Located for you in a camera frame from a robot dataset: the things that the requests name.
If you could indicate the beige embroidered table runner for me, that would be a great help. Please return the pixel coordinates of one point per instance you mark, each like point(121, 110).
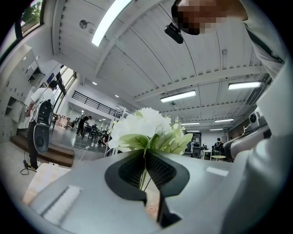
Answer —
point(152, 208)

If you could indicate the black mezzanine railing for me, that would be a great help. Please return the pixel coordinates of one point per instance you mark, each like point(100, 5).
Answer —
point(96, 104)

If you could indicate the blue wall sign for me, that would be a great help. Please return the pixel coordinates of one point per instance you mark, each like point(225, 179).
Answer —
point(51, 78)

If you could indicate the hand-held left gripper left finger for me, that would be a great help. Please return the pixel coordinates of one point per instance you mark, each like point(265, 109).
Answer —
point(91, 194)

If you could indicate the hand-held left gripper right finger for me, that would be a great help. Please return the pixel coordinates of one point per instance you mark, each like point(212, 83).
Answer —
point(196, 187)

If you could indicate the round light wood table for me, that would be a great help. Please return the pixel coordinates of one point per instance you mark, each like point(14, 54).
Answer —
point(218, 157)

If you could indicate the white cube shelf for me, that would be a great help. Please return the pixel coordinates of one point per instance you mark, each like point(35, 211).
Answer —
point(64, 121)

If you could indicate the person's grey printed shirt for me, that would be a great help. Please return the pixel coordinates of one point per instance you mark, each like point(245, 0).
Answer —
point(263, 45)

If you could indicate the black table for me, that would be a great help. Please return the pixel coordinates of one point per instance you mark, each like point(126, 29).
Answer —
point(91, 129)

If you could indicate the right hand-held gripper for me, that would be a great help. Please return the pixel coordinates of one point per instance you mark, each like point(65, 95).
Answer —
point(254, 120)

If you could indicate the grey metal lockers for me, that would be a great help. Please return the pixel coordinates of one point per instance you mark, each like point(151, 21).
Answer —
point(16, 86)

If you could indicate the black head-mounted camera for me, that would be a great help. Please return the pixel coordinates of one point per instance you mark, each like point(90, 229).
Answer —
point(174, 33)

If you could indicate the white artificial flowers bunch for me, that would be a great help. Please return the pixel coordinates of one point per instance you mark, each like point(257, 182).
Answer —
point(146, 123)

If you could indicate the person's head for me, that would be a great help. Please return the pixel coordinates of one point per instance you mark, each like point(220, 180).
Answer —
point(206, 16)

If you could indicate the long ceiling light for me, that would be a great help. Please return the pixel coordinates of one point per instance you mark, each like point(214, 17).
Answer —
point(244, 85)
point(178, 96)
point(110, 22)

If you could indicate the dark wooden step platform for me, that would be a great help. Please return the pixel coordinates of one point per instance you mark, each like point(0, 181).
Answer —
point(57, 155)

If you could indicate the round ceiling fixture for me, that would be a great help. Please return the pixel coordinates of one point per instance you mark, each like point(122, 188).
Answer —
point(83, 24)

